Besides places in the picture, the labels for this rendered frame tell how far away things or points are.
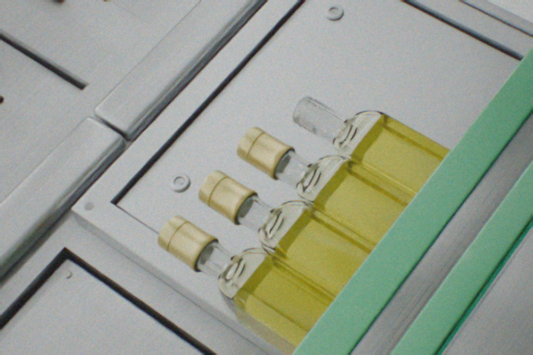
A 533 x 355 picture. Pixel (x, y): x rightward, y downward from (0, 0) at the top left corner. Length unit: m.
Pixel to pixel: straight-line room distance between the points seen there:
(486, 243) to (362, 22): 0.51
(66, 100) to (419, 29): 0.42
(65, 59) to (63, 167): 0.17
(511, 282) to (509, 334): 0.04
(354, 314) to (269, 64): 0.51
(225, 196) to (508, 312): 0.31
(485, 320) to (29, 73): 0.73
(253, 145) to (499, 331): 0.34
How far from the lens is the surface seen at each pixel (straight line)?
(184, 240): 0.94
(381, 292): 0.77
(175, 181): 1.13
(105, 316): 1.11
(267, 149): 0.97
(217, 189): 0.96
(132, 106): 1.20
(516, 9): 1.27
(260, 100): 1.18
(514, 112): 0.86
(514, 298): 0.76
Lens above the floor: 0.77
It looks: 21 degrees up
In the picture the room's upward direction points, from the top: 58 degrees counter-clockwise
